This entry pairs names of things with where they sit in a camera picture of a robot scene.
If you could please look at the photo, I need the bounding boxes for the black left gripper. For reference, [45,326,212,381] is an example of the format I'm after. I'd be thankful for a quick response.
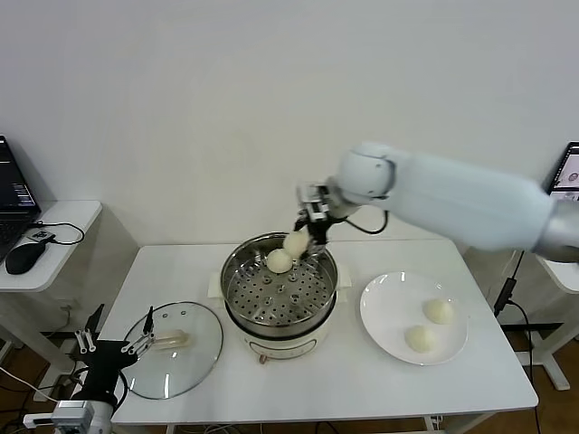
[71,303,157,399]

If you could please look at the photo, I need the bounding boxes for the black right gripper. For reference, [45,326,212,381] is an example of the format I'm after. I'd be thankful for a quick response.
[294,202,339,259]

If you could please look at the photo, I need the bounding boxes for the white steamed baozi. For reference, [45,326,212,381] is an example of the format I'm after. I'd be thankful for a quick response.
[422,297,455,325]
[403,324,439,354]
[282,231,309,259]
[265,249,293,274]

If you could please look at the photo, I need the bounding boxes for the round glass pot lid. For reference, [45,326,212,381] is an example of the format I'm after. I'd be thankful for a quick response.
[122,300,225,400]

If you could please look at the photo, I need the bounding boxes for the stainless steel steamer basket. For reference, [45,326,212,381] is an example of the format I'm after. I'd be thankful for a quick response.
[220,232,339,327]

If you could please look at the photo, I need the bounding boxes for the white round plate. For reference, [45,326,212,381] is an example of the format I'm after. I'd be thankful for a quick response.
[359,270,470,366]

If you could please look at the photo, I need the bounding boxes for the black computer mouse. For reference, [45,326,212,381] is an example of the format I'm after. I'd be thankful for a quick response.
[5,241,46,276]

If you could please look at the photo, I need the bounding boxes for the cream electric cooker base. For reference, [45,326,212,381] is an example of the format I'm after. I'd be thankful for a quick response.
[205,264,354,365]

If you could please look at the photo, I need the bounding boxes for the white side table with mouse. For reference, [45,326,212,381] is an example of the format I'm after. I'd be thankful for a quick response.
[0,200,139,376]

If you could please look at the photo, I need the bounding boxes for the black laptop beside mouse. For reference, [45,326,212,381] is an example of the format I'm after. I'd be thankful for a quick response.
[0,134,43,261]

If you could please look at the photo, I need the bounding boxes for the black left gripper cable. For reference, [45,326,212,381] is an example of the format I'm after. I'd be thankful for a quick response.
[67,365,130,408]

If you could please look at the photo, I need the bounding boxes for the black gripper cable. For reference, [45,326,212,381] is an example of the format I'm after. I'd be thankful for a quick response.
[67,365,130,408]
[346,210,391,236]

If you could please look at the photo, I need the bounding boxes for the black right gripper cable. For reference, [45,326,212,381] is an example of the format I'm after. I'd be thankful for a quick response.
[346,210,391,236]

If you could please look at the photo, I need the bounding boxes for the black hub cable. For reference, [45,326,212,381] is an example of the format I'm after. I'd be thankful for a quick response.
[33,220,86,248]

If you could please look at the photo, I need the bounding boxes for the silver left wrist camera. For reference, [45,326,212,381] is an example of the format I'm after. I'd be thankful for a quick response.
[23,400,96,429]

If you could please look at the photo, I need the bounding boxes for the white floor cable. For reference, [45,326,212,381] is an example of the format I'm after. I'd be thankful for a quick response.
[0,363,55,403]

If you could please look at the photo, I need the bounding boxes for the black cable with adapter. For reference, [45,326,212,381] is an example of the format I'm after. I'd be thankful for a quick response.
[495,250,565,331]

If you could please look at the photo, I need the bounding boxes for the white side table with cables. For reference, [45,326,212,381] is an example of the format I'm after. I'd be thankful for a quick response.
[536,252,579,392]

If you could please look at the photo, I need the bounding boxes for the black laptop showing camera images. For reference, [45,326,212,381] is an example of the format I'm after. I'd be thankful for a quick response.
[546,141,579,203]

